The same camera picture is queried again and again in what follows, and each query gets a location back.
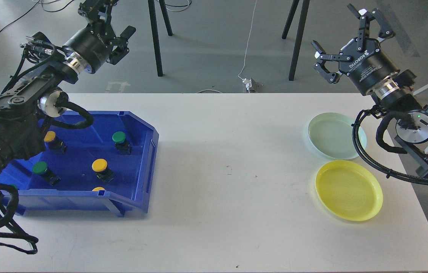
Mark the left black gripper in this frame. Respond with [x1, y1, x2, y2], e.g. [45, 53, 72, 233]
[63, 0, 136, 74]

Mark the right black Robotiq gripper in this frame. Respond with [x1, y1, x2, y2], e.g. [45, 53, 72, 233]
[310, 4, 401, 96]

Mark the yellow push button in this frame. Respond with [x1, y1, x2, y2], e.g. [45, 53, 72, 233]
[91, 158, 115, 184]
[44, 131, 67, 154]

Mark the green push button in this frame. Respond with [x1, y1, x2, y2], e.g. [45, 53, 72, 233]
[32, 161, 61, 185]
[112, 131, 131, 155]

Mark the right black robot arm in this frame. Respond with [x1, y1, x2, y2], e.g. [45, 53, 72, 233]
[312, 4, 428, 185]

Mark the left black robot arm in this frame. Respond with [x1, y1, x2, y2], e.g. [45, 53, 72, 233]
[0, 0, 136, 254]

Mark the light green plate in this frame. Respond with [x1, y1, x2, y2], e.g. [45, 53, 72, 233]
[307, 112, 359, 160]

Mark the yellow plate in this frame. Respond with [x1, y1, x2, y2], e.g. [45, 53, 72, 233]
[315, 160, 384, 222]

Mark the black stand leg left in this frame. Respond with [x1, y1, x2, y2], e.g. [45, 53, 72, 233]
[148, 0, 173, 77]

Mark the black stand leg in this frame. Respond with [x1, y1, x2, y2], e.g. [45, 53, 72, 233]
[282, 0, 310, 81]
[148, 0, 173, 77]

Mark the black stand leg right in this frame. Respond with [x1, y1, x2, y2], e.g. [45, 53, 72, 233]
[282, 0, 310, 81]

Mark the white power adapter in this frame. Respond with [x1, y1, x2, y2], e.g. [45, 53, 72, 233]
[242, 78, 260, 93]

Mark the blue plastic bin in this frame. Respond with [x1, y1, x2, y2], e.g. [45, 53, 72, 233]
[0, 111, 159, 217]

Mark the white power cable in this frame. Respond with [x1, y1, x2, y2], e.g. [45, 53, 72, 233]
[197, 0, 258, 94]

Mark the black floor cable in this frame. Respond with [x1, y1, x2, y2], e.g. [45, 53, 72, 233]
[0, 0, 76, 63]

